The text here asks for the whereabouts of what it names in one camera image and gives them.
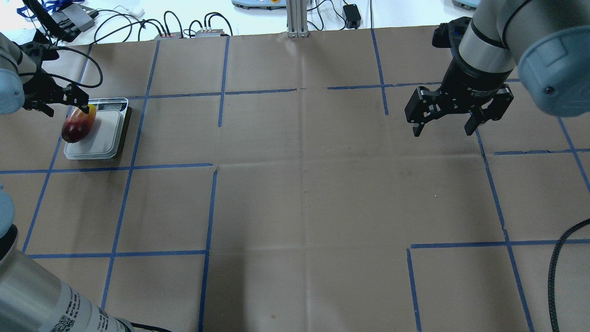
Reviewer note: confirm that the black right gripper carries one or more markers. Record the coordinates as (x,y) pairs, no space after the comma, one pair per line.
(467,81)

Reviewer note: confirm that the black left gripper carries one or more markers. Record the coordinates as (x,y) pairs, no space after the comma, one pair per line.
(40,86)

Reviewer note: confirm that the red yellow mango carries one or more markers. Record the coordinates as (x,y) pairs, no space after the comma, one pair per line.
(79,124)

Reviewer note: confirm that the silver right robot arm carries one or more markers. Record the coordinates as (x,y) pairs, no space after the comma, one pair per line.
(547,41)

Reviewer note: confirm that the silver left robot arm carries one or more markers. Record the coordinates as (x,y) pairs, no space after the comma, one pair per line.
(32,298)

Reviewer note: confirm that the silver electronic kitchen scale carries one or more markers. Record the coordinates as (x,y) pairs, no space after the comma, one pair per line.
(107,133)

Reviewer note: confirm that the black power adapter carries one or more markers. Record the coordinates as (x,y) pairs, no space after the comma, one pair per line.
(352,16)

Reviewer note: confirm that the small grey connector box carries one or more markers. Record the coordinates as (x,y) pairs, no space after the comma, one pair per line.
(209,33)

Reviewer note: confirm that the grey device with cables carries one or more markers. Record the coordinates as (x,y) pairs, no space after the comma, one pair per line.
(71,21)

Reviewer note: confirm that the aluminium profile post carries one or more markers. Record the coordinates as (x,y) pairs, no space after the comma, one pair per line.
(297,18)

